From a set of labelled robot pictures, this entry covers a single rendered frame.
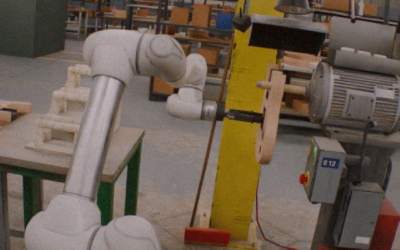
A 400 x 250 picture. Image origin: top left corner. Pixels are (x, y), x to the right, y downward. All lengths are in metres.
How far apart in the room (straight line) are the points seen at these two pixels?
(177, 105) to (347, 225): 0.86
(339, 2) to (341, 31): 4.73
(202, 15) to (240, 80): 3.78
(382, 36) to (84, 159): 1.31
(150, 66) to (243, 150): 1.55
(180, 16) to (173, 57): 5.19
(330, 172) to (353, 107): 0.30
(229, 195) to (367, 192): 1.30
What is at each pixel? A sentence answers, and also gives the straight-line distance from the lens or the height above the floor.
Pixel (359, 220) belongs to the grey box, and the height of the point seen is 0.80.
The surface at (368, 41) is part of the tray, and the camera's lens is 1.93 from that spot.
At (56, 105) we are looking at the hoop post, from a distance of 1.88.
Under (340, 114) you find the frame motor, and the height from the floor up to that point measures 1.19.
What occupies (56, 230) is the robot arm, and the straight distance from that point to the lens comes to 1.24.
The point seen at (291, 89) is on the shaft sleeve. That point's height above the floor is 1.25.
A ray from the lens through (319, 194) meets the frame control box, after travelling 1.59.
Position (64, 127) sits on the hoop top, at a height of 1.04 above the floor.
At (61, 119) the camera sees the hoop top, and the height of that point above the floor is 1.04.
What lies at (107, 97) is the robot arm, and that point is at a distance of 1.32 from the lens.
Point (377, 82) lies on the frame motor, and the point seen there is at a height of 1.34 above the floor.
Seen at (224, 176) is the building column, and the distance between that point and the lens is 2.85.
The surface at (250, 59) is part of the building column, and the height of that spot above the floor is 1.24.
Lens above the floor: 1.56
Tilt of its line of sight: 14 degrees down
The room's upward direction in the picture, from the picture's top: 7 degrees clockwise
